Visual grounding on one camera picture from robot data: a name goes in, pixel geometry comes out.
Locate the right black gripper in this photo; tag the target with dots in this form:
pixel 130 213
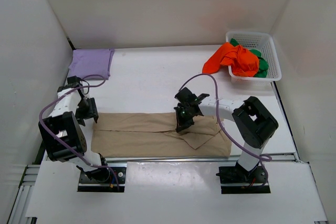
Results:
pixel 182 120

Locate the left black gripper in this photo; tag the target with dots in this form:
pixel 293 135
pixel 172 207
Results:
pixel 91 111

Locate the beige t shirt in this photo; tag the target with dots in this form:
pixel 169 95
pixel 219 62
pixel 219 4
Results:
pixel 154 135

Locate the purple t shirt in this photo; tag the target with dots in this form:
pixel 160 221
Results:
pixel 91 63

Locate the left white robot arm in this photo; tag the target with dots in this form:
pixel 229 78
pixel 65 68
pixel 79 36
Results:
pixel 61 131

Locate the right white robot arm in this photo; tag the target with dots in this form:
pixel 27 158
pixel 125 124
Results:
pixel 254 122

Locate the orange t shirt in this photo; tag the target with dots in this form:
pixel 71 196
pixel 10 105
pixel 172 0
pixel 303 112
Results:
pixel 224 56

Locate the green t shirt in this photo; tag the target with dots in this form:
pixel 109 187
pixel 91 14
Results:
pixel 262 66

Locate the white plastic basket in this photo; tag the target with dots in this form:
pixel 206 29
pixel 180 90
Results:
pixel 262 42

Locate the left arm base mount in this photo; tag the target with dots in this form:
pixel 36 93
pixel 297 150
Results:
pixel 98 181

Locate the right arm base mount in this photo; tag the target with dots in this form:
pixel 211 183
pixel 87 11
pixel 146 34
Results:
pixel 234 180

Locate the aluminium frame rail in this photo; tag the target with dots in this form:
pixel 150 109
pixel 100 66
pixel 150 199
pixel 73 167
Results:
pixel 173 190

